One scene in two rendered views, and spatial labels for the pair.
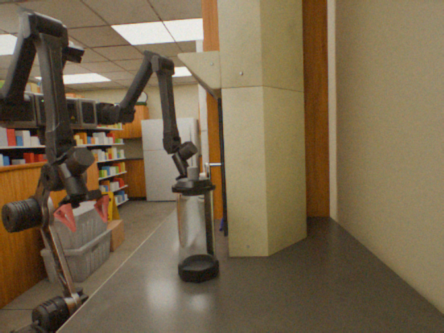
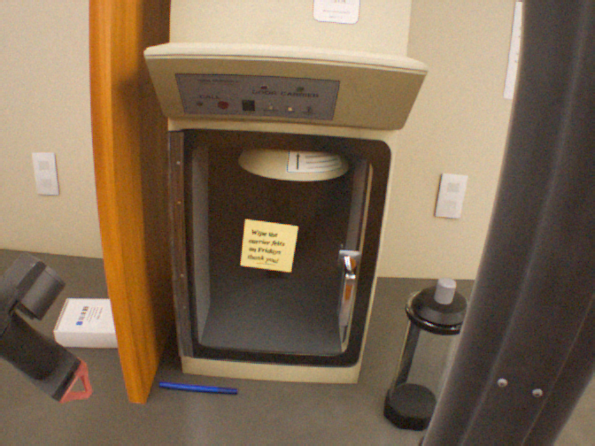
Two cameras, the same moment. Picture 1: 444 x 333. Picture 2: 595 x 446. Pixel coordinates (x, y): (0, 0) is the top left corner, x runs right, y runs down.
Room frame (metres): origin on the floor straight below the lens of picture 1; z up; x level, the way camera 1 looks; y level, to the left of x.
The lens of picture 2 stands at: (0.92, 0.62, 1.54)
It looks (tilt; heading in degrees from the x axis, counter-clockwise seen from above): 24 degrees down; 264
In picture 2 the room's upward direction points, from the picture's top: 4 degrees clockwise
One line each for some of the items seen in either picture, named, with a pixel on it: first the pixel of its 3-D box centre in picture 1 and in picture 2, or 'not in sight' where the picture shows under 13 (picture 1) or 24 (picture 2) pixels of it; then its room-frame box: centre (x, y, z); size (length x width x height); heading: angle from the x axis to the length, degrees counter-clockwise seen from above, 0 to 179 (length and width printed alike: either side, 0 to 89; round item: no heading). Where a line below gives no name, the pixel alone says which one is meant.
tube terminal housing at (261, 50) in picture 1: (263, 121); (282, 151); (0.88, -0.14, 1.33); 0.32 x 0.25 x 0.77; 176
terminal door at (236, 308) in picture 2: (225, 164); (274, 264); (0.89, -0.01, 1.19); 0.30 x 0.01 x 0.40; 175
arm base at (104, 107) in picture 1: (111, 113); not in sight; (1.48, 0.60, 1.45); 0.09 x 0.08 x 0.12; 148
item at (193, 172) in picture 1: (193, 180); (442, 300); (0.64, 0.07, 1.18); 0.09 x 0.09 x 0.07
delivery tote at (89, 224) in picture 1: (77, 223); not in sight; (2.67, 1.53, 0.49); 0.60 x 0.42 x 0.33; 176
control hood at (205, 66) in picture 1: (207, 83); (284, 87); (0.89, 0.04, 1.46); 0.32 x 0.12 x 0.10; 176
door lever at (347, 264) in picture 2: (213, 176); (345, 292); (0.78, 0.03, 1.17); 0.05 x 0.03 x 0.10; 85
